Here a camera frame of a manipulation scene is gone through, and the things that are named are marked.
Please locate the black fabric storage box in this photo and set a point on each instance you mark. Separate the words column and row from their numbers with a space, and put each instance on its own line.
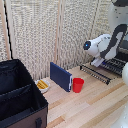
column 18, row 96

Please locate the blue book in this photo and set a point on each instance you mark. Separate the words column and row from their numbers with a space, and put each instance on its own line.
column 60, row 76

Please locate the woven folding screen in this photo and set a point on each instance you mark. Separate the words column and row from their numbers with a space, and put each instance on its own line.
column 36, row 30

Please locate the red plastic cup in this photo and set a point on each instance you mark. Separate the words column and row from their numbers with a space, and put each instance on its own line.
column 78, row 85

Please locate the white bowl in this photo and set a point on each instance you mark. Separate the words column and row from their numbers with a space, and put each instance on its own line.
column 43, row 87

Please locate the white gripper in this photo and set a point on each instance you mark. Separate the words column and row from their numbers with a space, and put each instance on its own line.
column 97, row 61

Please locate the yellow food item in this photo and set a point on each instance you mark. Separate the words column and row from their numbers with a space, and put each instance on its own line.
column 42, row 84

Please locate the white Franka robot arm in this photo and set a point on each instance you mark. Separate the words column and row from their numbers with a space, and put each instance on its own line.
column 111, row 43

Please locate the black toaster oven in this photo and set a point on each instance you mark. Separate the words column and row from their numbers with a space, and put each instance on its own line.
column 116, row 65

